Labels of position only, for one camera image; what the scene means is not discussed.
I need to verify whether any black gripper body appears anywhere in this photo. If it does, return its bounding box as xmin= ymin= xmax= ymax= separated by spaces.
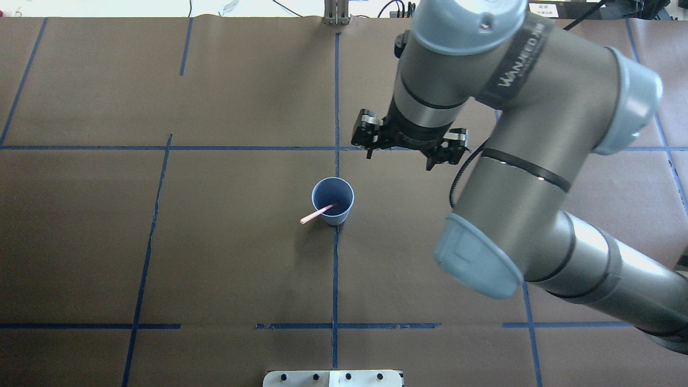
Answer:
xmin=351 ymin=107 xmax=447 ymax=152

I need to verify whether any blue ribbed cup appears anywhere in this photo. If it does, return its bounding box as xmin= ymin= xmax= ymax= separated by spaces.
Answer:
xmin=311 ymin=177 xmax=355 ymax=226

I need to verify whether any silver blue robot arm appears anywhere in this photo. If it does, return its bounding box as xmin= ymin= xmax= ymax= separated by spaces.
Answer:
xmin=351 ymin=1 xmax=687 ymax=354

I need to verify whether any black power supply box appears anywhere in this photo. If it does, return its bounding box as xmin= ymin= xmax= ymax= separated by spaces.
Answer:
xmin=528 ymin=1 xmax=597 ymax=20

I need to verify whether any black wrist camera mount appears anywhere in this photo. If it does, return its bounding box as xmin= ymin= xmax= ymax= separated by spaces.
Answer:
xmin=422 ymin=127 xmax=468 ymax=171

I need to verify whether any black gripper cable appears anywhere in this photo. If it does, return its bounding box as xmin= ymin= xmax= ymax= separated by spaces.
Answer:
xmin=449 ymin=145 xmax=487 ymax=210

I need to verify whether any aluminium frame post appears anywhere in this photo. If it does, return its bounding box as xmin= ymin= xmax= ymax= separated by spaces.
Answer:
xmin=322 ymin=0 xmax=350 ymax=25

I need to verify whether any white pedestal column base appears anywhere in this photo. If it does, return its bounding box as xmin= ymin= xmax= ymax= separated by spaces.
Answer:
xmin=262 ymin=369 xmax=405 ymax=386

